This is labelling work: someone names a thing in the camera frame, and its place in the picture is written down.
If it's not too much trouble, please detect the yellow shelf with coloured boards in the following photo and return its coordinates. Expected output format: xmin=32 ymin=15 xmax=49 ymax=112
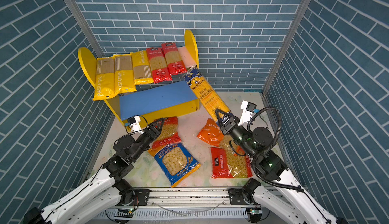
xmin=78 ymin=30 xmax=200 ymax=126

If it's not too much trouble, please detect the blue shell pasta bag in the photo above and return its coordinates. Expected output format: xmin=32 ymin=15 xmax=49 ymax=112
xmin=149 ymin=143 xmax=201 ymax=188

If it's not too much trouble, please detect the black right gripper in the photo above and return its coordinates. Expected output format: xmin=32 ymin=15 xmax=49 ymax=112
xmin=218 ymin=108 xmax=257 ymax=158

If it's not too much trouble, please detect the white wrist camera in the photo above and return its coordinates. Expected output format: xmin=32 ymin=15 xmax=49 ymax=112
xmin=238 ymin=100 xmax=259 ymax=126
xmin=125 ymin=116 xmax=142 ymax=133

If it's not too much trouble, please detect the orange macaroni bag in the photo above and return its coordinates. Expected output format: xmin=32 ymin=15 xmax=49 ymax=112
xmin=197 ymin=118 xmax=224 ymax=147

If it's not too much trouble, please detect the floral table mat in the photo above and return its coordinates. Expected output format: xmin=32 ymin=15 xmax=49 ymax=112
xmin=87 ymin=92 xmax=268 ymax=188

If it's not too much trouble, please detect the yellow Pastatime spaghetti bag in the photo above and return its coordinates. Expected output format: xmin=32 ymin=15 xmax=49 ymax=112
xmin=93 ymin=58 xmax=116 ymax=101
xmin=114 ymin=55 xmax=136 ymax=95

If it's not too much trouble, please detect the metal base rail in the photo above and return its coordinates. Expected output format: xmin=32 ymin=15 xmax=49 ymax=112
xmin=84 ymin=186 xmax=317 ymax=222

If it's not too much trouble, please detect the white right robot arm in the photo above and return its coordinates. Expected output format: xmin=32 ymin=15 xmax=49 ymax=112
xmin=215 ymin=104 xmax=347 ymax=224

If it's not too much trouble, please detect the red labelled spaghetti bag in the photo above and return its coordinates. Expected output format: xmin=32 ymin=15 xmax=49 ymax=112
xmin=146 ymin=47 xmax=173 ymax=83

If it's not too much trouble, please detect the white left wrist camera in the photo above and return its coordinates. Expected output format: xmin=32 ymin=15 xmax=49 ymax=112
xmin=125 ymin=116 xmax=142 ymax=133

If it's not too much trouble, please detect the red fusilli bag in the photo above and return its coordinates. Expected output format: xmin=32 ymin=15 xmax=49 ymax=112
xmin=211 ymin=135 xmax=253 ymax=178

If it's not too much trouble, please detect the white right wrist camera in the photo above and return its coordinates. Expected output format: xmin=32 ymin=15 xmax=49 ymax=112
xmin=238 ymin=100 xmax=259 ymax=126

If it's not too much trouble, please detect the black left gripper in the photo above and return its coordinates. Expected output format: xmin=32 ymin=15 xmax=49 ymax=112
xmin=129 ymin=118 xmax=163 ymax=163

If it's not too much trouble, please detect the dark labelled spaghetti bag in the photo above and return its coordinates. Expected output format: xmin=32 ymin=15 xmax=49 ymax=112
xmin=184 ymin=67 xmax=230 ymax=122

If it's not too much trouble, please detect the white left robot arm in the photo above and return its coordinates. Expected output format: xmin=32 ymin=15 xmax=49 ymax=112
xmin=22 ymin=118 xmax=165 ymax=224

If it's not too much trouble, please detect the red macaroni bag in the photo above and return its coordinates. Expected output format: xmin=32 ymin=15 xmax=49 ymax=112
xmin=152 ymin=117 xmax=181 ymax=149

